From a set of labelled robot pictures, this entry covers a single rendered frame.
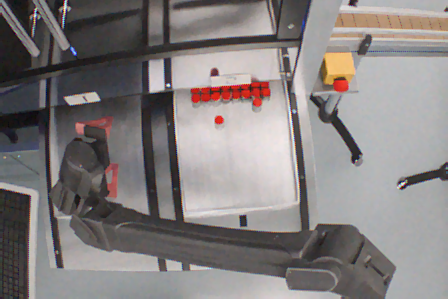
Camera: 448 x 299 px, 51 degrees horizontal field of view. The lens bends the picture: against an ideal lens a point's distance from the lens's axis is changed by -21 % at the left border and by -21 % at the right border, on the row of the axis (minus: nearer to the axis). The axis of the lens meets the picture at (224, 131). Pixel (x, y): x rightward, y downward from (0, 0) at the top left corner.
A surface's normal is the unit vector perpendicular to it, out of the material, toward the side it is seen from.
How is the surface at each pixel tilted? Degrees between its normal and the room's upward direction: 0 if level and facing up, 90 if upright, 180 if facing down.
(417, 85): 0
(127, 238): 38
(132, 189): 0
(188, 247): 44
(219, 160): 0
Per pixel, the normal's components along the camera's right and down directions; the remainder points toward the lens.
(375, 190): -0.01, -0.25
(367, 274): 0.52, -0.63
